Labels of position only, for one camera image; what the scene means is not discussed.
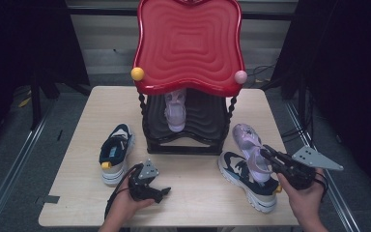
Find navy and white sneaker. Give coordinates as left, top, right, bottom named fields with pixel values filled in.
left=99, top=123, right=136, bottom=187
left=217, top=151, right=283, bottom=215

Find right hand-held gripper cable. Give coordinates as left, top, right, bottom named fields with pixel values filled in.
left=313, top=172, right=330, bottom=202

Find hand-held gripper cable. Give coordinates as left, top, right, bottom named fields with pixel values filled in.
left=104, top=163, right=143, bottom=220
left=313, top=172, right=330, bottom=202

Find black metal stand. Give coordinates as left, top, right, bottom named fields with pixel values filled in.
left=28, top=73, right=44, bottom=131

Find left hand-held gripper cable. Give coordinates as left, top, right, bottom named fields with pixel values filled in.
left=104, top=163, right=143, bottom=220

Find dark curtain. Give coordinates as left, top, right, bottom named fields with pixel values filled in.
left=271, top=0, right=371, bottom=197
left=0, top=0, right=91, bottom=156

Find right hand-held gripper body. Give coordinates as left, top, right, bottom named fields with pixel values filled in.
left=270, top=145, right=345, bottom=191

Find person's right hand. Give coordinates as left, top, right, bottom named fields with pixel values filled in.
left=276, top=167, right=327, bottom=224

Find black floor cable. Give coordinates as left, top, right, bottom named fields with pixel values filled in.
left=281, top=90, right=317, bottom=156
left=246, top=62, right=278, bottom=85

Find purple sandal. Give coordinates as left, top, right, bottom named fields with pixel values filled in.
left=231, top=123, right=273, bottom=185
left=163, top=89, right=187, bottom=133

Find grey tape piece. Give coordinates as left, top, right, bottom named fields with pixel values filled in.
left=35, top=194, right=61, bottom=206

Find red and black shoe rack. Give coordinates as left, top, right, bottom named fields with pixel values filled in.
left=130, top=0, right=248, bottom=157

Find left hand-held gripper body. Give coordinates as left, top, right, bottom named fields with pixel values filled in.
left=128, top=159, right=162, bottom=203

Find person's left hand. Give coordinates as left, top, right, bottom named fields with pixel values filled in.
left=107, top=175, right=157, bottom=226

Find yellow tape strip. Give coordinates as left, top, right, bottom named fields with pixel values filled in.
left=17, top=91, right=33, bottom=109

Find metal floor rail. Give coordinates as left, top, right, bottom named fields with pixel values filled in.
left=0, top=100, right=58, bottom=232
left=283, top=100, right=361, bottom=232

